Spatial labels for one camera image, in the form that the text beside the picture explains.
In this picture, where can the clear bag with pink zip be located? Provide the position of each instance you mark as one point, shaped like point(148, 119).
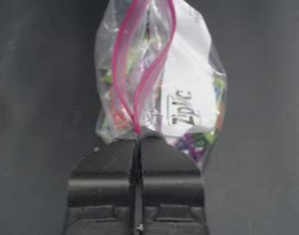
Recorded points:
point(189, 91)

